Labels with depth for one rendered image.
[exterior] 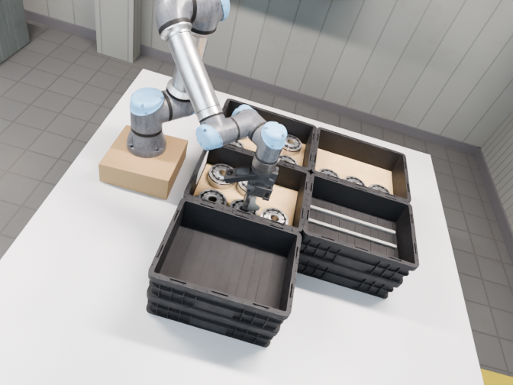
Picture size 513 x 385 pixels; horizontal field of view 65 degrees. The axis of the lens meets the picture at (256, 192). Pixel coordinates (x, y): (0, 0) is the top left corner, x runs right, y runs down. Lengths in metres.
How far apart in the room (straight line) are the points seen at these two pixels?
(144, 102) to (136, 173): 0.25
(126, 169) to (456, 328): 1.33
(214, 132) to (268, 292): 0.51
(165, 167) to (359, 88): 2.35
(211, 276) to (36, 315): 0.51
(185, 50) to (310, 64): 2.36
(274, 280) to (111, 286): 0.51
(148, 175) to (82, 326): 0.55
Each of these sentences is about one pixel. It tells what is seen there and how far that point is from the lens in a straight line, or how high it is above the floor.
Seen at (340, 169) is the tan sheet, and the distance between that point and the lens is 1.73.
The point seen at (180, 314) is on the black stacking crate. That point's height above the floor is 0.76.
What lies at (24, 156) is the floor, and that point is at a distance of 2.78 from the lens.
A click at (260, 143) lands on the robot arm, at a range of 1.18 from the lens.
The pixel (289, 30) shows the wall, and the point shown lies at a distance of 3.37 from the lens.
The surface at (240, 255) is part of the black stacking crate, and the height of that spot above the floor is 0.83.
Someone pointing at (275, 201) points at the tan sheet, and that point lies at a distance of 1.48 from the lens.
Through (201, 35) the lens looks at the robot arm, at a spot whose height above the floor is 1.29.
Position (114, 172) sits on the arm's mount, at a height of 0.77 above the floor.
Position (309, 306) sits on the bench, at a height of 0.70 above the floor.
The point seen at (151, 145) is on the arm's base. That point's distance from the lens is 1.56.
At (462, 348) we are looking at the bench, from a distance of 1.66.
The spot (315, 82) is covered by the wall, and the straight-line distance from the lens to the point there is 3.55.
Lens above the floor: 1.89
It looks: 45 degrees down
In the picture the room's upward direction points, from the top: 19 degrees clockwise
